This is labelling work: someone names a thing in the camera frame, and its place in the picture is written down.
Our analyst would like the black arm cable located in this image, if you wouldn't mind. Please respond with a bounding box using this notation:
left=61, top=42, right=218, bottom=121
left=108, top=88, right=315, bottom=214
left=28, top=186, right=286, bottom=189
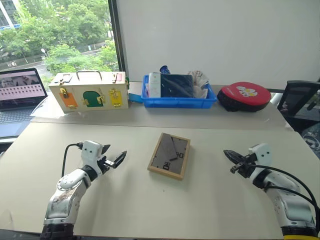
left=246, top=161, right=320, bottom=222
left=61, top=141, right=85, bottom=180

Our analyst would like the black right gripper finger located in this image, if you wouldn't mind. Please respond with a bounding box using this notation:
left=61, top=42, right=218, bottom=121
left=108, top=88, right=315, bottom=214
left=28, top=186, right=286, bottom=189
left=224, top=152, right=241, bottom=165
left=223, top=149, right=243, bottom=159

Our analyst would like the dark blue flat box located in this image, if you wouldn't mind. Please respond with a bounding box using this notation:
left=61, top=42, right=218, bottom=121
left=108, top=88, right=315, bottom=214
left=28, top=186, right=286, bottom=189
left=159, top=73, right=195, bottom=99

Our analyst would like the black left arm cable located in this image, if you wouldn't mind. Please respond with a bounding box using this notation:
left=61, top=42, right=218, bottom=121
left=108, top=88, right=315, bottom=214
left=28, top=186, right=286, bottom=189
left=61, top=141, right=85, bottom=180

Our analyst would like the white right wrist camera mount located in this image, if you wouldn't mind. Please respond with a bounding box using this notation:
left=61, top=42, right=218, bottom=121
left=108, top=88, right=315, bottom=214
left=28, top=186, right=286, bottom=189
left=248, top=143, right=273, bottom=167

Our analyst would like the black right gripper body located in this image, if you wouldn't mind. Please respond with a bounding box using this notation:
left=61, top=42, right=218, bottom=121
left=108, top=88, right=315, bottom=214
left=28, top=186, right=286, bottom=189
left=229, top=152, right=259, bottom=179

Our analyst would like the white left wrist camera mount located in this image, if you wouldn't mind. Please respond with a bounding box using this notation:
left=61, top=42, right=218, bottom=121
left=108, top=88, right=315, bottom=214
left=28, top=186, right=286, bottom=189
left=81, top=140, right=105, bottom=176

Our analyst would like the blue plastic bin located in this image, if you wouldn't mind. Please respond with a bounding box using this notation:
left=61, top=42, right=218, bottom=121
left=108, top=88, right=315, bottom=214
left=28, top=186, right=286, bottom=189
left=141, top=74, right=218, bottom=110

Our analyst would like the crumpled white printed bag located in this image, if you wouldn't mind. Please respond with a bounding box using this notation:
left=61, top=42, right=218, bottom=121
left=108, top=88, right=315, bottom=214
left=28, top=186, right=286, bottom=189
left=187, top=70, right=210, bottom=100

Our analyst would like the black office chair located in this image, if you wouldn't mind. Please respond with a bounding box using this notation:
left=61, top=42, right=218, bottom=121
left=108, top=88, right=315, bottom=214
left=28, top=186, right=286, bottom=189
left=276, top=80, right=320, bottom=132

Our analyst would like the square wooden frame clock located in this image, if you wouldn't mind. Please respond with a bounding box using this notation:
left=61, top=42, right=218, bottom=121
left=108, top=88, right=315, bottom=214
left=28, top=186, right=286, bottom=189
left=147, top=132, right=191, bottom=181

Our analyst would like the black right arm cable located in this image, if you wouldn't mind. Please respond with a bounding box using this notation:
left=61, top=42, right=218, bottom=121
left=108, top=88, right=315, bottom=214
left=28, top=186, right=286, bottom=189
left=246, top=161, right=320, bottom=222

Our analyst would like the open laptop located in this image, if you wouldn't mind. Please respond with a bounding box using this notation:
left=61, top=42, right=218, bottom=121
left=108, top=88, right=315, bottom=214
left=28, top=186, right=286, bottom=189
left=0, top=67, right=49, bottom=139

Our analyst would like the red and black round case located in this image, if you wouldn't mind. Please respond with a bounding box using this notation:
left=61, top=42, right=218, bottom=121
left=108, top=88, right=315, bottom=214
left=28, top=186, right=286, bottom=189
left=216, top=80, right=272, bottom=113

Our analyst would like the white slim carton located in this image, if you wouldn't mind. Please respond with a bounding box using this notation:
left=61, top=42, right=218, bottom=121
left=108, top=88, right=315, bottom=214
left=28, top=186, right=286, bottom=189
left=148, top=72, right=162, bottom=99

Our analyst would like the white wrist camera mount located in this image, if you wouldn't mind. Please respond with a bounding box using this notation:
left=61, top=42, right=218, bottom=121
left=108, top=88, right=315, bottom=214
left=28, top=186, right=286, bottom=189
left=248, top=143, right=273, bottom=167
left=81, top=140, right=105, bottom=176

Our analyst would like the wooden lock box toy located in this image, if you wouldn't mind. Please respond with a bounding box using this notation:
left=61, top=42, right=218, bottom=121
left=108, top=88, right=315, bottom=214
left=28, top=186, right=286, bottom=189
left=48, top=70, right=130, bottom=113

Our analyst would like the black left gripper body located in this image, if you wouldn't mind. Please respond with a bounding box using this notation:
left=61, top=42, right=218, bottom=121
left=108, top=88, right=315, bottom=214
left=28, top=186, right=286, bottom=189
left=97, top=154, right=116, bottom=174

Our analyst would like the dark window frame post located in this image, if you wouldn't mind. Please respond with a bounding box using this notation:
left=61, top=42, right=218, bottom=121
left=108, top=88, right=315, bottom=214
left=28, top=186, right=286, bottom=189
left=108, top=0, right=127, bottom=77

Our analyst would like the blue flat card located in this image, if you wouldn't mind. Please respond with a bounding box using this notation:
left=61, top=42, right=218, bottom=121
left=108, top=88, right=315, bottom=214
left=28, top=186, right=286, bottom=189
left=128, top=92, right=144, bottom=104

